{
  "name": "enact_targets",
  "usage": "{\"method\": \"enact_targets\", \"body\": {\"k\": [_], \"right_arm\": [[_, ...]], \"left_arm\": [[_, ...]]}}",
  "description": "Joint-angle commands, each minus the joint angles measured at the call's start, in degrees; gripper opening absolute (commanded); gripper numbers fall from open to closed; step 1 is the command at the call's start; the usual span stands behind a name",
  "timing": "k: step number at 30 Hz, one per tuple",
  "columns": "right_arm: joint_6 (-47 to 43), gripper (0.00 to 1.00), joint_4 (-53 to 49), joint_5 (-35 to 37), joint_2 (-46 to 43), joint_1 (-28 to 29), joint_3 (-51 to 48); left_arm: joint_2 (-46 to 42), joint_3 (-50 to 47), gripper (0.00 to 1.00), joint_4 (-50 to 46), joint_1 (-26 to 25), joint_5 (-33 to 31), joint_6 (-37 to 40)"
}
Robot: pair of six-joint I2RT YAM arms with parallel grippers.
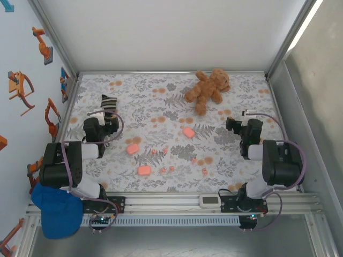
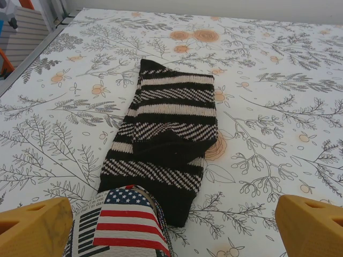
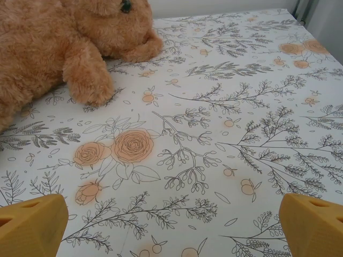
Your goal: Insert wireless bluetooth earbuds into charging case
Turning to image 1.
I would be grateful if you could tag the aluminium frame post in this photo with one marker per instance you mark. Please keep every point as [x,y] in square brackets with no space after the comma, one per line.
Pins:
[53,37]
[292,37]

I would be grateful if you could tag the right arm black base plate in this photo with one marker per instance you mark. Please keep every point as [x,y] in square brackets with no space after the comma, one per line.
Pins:
[227,203]

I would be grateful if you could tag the brown teddy bear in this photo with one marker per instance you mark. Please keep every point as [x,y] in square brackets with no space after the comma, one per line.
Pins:
[206,89]

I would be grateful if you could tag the orange block wall sticker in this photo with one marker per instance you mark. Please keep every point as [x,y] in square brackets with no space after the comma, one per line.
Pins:
[2,142]

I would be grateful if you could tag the blue orange robot wall sticker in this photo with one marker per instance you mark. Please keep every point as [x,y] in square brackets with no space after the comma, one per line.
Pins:
[63,80]

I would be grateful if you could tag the black white striped sock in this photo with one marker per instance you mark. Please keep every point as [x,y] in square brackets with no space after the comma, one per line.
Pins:
[108,101]

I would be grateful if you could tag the floral tablecloth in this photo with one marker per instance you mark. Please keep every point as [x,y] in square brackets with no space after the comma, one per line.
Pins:
[128,88]

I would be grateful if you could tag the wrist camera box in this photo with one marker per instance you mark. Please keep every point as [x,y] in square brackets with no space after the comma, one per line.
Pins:
[97,116]
[247,117]

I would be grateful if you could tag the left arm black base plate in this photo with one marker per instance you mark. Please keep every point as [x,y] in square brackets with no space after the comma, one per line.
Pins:
[119,204]

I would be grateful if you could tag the pink earbud charging case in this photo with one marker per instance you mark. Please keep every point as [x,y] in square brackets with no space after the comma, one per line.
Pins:
[144,170]
[133,149]
[188,132]

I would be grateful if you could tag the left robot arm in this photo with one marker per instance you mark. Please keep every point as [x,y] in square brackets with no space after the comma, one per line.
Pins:
[59,166]

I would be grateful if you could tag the aluminium mounting rail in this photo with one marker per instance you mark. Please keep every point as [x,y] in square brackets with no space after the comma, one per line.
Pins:
[166,203]

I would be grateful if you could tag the orange gripper wall sticker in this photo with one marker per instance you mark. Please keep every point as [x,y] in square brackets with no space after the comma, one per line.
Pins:
[18,88]

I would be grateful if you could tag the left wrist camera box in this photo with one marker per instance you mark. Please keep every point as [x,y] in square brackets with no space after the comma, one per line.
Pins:
[97,116]

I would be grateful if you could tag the aluminium frame side bar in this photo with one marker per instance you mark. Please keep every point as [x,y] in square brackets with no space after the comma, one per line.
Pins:
[65,112]
[278,107]

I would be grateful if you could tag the white digital timer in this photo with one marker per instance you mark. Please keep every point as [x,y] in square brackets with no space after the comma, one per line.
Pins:
[210,200]

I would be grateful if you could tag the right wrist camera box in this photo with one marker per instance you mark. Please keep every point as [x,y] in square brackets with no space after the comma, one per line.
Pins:
[247,117]

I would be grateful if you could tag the blue cap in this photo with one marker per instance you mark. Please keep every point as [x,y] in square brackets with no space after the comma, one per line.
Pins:
[59,214]

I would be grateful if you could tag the aluminium frame cross bar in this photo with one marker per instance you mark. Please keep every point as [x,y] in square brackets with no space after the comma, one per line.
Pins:
[171,72]

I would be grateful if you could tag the small controller board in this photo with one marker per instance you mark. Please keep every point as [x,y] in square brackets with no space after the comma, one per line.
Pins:
[103,220]
[249,220]

